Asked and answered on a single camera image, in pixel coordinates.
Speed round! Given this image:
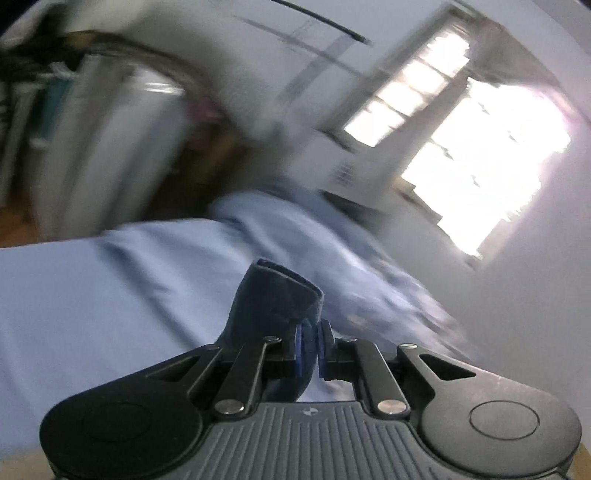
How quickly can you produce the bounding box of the cardboard box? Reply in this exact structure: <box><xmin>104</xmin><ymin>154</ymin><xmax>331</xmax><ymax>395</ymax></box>
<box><xmin>152</xmin><ymin>120</ymin><xmax>259</xmax><ymax>217</ymax></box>

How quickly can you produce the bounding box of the light blue printed quilt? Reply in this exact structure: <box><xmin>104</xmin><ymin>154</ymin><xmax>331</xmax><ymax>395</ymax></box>
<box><xmin>208</xmin><ymin>185</ymin><xmax>476</xmax><ymax>361</ymax></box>

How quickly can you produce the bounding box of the barred window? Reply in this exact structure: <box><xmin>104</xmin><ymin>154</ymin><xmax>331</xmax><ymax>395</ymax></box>
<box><xmin>342</xmin><ymin>9</ymin><xmax>573</xmax><ymax>268</ymax></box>

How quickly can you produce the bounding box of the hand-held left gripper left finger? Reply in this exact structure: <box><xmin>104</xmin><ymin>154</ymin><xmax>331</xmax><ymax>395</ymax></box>
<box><xmin>145</xmin><ymin>320</ymin><xmax>308</xmax><ymax>416</ymax></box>

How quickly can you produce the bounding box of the white wrapped appliance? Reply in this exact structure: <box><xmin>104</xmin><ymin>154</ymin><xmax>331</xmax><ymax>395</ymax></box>
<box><xmin>32</xmin><ymin>60</ymin><xmax>185</xmax><ymax>236</ymax></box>

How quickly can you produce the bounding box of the light blue bed sheet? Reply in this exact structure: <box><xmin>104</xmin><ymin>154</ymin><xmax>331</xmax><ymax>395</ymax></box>
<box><xmin>0</xmin><ymin>217</ymin><xmax>356</xmax><ymax>457</ymax></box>

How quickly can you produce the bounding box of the teal plastic bin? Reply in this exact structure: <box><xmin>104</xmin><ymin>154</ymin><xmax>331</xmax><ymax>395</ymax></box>
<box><xmin>32</xmin><ymin>74</ymin><xmax>70</xmax><ymax>144</ymax></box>

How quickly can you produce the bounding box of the dark blue garment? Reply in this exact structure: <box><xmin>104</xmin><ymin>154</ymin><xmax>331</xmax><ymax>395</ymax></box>
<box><xmin>217</xmin><ymin>259</ymin><xmax>325</xmax><ymax>402</ymax></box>

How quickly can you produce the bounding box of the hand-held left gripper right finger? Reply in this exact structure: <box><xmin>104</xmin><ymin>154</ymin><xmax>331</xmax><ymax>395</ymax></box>
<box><xmin>318</xmin><ymin>320</ymin><xmax>476</xmax><ymax>418</ymax></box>

